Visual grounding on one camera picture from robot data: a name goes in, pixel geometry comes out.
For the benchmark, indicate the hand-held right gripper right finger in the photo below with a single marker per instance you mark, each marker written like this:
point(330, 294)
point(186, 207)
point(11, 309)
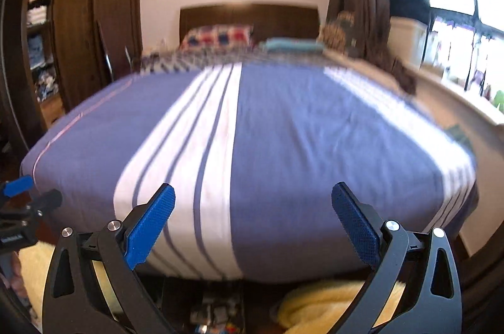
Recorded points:
point(354, 227)

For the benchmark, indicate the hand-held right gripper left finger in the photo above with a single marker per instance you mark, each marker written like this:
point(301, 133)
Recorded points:
point(151, 224)

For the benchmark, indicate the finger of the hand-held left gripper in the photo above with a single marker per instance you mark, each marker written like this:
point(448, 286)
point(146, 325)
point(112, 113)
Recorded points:
point(17, 185)
point(41, 202)

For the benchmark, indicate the black bin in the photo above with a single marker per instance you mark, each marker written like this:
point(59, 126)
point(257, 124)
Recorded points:
point(216, 312)

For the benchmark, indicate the person's left hand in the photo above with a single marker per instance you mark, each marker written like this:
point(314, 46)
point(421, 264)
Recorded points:
point(17, 279)

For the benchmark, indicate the blue white striped blanket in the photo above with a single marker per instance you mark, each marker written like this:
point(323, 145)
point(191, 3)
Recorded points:
point(315, 161)

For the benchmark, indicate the yellow fluffy rug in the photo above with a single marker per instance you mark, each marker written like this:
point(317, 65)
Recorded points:
point(323, 304)

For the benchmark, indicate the stacks of folded clothes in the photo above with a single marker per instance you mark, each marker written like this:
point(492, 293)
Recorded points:
point(39, 43)

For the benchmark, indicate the grey zigzag bedsheet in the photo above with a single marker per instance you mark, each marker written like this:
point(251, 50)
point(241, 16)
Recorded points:
point(177, 60)

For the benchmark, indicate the dark wooden wardrobe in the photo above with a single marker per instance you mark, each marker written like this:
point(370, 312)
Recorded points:
point(98, 15)

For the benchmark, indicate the teal folded cloth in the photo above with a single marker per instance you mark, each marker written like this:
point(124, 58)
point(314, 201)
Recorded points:
point(293, 45)

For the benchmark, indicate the white storage box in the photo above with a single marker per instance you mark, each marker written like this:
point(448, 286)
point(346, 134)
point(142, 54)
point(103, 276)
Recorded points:
point(407, 43)

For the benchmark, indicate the brown patterned cushion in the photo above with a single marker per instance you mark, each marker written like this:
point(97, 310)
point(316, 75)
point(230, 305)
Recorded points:
point(338, 31)

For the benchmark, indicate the red blue checked pillow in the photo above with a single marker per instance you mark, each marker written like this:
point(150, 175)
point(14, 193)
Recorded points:
point(218, 37)

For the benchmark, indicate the dark wooden headboard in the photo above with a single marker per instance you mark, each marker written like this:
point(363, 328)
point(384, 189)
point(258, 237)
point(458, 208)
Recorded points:
point(275, 19)

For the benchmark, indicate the black cloth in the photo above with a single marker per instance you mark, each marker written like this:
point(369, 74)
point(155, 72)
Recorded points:
point(409, 5)

